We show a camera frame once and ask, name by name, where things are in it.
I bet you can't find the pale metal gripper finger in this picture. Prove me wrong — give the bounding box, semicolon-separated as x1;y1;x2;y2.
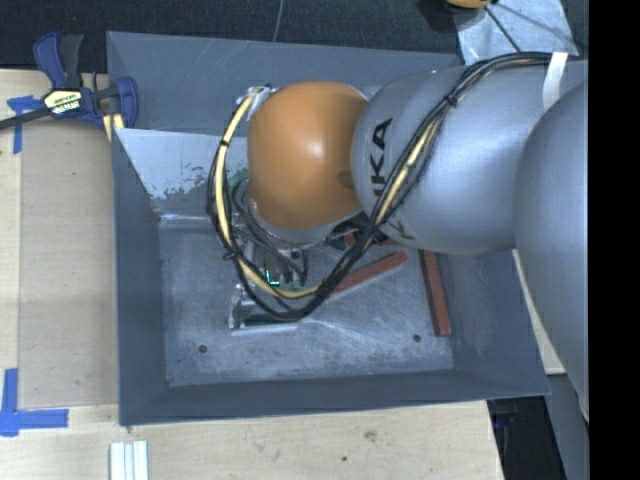
230;321;302;338

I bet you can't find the dark green flat block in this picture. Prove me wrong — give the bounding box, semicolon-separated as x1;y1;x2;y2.
243;313;299;327

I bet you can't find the grey metal bin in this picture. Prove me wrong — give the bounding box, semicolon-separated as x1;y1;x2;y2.
105;30;552;427

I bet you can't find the red-brown flat block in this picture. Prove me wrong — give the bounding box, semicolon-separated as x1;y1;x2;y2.
417;248;453;339
327;251;409;300

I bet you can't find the pale wood flat board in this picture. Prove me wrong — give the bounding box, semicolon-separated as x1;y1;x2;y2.
17;115;121;410

